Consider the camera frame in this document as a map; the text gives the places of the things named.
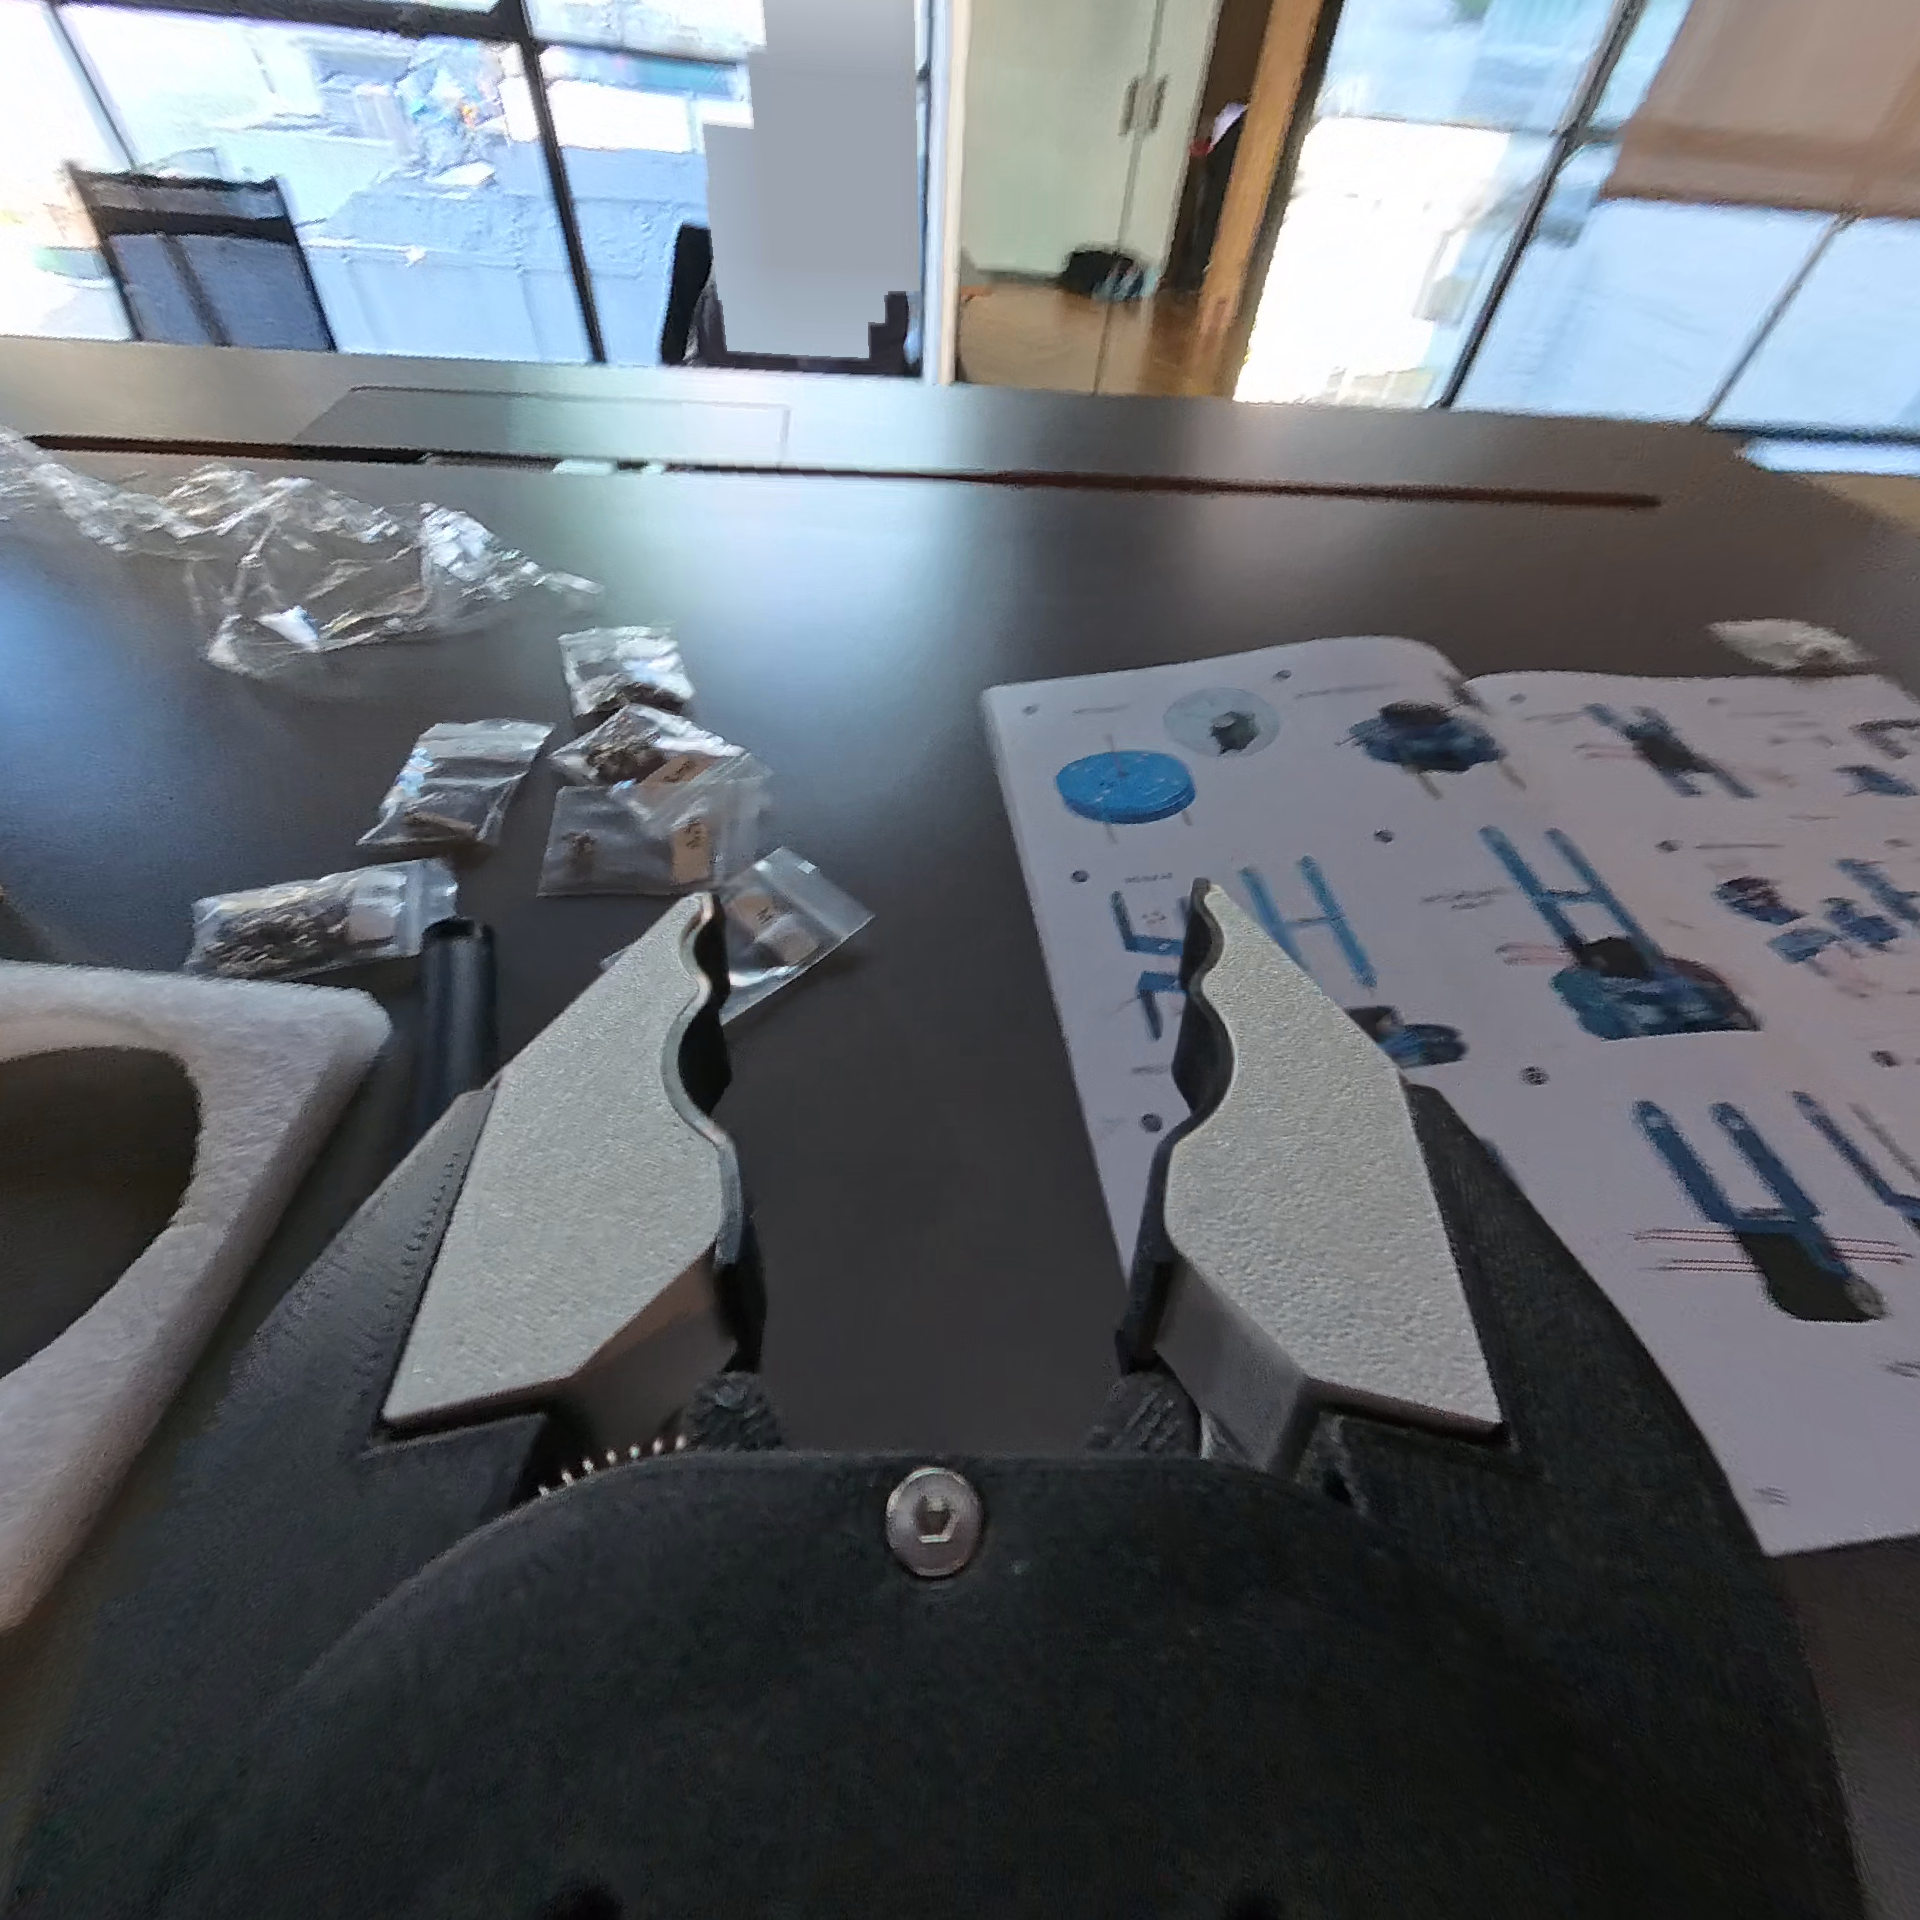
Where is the small white plastic bag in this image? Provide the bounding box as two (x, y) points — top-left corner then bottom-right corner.
(1708, 618), (1881, 682)

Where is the large glass window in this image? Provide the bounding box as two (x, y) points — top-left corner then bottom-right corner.
(1231, 0), (1920, 440)
(0, 0), (935, 367)

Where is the wooden door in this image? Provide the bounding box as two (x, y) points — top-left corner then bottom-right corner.
(1198, 0), (1340, 402)

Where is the white instruction manual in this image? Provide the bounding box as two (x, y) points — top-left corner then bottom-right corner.
(977, 636), (1920, 1560)

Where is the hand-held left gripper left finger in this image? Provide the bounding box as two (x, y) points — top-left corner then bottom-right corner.
(380, 895), (749, 1446)

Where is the white double door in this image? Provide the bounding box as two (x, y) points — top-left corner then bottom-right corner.
(955, 0), (1174, 290)

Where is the dark hanging coat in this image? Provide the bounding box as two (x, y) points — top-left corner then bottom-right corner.
(1189, 97), (1258, 298)

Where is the crumpled clear plastic bag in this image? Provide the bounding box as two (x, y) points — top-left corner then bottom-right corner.
(0, 423), (606, 682)

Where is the black office chair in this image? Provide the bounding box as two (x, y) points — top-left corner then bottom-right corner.
(67, 164), (341, 356)
(657, 219), (727, 367)

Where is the beige roller blind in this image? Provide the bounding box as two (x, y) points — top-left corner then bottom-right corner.
(1598, 0), (1920, 227)

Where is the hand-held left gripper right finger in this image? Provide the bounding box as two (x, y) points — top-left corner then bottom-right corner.
(1115, 881), (1506, 1466)

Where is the pile of small screw bags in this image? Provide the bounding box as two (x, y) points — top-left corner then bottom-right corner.
(184, 626), (878, 995)

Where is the black tube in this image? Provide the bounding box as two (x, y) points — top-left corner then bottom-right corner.
(418, 919), (498, 1120)

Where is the white foam block with hole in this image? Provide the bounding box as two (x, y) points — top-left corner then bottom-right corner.
(0, 960), (396, 1640)

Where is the dark desk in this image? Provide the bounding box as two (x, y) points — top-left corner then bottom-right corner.
(0, 336), (1920, 1920)

